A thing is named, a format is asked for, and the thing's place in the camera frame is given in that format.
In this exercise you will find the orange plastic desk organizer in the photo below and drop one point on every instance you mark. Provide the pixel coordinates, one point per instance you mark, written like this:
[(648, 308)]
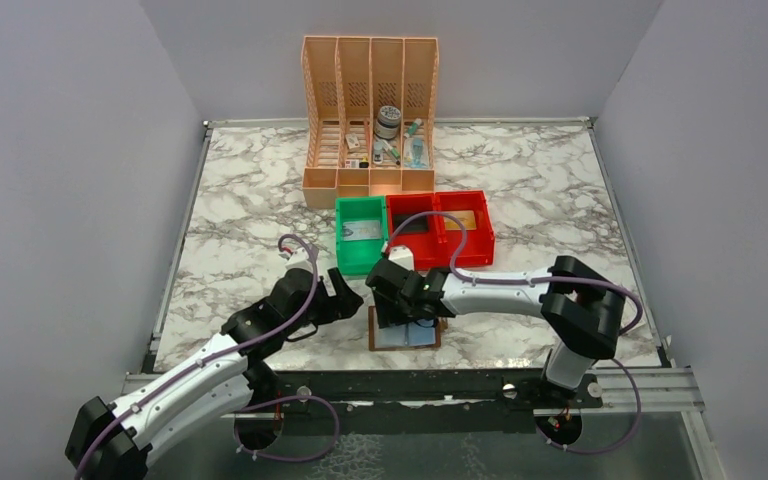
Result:
[(346, 80)]

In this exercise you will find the green white marker pen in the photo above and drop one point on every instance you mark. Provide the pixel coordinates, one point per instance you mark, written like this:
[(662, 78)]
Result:
[(391, 151)]

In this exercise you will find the teal packaged item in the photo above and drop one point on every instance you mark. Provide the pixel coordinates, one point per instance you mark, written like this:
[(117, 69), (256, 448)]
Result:
[(415, 153)]

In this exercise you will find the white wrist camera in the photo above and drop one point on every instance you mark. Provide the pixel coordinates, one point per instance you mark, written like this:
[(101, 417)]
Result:
[(402, 256), (300, 259)]

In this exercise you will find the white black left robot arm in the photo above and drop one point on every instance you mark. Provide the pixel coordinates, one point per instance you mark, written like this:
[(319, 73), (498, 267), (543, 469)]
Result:
[(122, 439)]

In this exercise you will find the black card in red bin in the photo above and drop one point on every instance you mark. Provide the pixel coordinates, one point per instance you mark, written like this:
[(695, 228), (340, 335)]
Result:
[(407, 225)]

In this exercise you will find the silver card in green bin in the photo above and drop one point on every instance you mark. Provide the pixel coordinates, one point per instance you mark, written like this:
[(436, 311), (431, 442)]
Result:
[(360, 230)]

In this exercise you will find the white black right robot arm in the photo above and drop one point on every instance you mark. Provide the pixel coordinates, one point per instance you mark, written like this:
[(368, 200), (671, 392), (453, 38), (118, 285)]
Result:
[(584, 310)]

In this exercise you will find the small red black item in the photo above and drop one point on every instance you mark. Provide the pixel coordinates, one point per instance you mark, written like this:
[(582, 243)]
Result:
[(356, 164)]

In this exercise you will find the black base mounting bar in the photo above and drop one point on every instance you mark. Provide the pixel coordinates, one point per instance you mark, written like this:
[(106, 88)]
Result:
[(309, 415)]

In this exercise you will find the grey round tin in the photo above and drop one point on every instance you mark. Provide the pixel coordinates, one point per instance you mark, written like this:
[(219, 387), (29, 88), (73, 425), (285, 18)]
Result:
[(388, 122)]

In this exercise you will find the small white box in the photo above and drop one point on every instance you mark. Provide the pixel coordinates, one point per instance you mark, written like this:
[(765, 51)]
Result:
[(352, 142)]

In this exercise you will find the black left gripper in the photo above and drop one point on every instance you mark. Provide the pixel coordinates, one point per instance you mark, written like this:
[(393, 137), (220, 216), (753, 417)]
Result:
[(344, 304)]

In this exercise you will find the gold VIP card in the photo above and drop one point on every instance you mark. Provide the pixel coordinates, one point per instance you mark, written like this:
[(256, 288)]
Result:
[(464, 217)]

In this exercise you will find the aluminium frame rail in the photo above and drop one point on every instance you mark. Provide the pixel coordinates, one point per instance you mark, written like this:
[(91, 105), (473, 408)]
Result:
[(607, 390)]

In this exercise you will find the red plastic bin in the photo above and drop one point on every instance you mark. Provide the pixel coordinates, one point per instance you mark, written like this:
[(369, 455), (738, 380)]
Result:
[(423, 236), (470, 208)]

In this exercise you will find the small grey white bottle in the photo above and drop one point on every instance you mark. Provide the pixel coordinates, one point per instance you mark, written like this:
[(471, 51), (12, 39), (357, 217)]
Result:
[(378, 155)]

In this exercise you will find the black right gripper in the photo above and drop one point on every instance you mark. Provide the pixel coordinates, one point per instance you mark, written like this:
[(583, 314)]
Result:
[(386, 314)]

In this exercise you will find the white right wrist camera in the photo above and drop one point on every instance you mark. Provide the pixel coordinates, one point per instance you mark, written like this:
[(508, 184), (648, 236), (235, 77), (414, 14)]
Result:
[(402, 256)]

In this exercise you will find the brown leather card holder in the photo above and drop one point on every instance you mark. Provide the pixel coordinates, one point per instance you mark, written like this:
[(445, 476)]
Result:
[(440, 325)]

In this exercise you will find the green plastic bin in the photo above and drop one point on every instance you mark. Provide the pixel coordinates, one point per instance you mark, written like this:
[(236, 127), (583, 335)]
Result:
[(357, 258)]

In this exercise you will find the small teal tube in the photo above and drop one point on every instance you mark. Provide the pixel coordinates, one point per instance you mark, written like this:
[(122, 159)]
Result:
[(414, 126)]

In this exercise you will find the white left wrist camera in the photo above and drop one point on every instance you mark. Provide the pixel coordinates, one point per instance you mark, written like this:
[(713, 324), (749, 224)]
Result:
[(300, 259)]

